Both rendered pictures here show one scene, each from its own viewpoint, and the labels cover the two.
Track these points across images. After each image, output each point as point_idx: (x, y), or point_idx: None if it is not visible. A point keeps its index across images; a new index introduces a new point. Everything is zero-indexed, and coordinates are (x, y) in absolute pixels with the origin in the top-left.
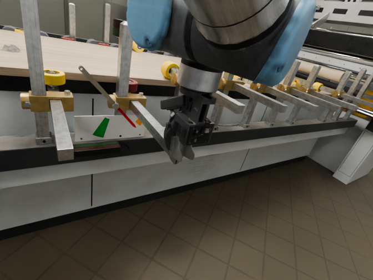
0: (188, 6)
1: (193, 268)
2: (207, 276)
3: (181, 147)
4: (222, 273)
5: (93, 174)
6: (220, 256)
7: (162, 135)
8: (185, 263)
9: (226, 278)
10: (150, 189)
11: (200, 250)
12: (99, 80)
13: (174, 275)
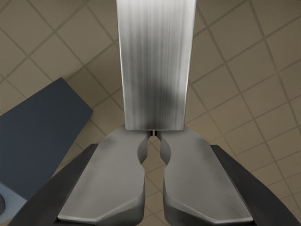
0: None
1: (224, 22)
2: (232, 38)
3: (167, 162)
4: (250, 43)
5: None
6: (264, 25)
7: (127, 7)
8: (219, 11)
9: (248, 49)
10: None
11: (249, 4)
12: None
13: (199, 19)
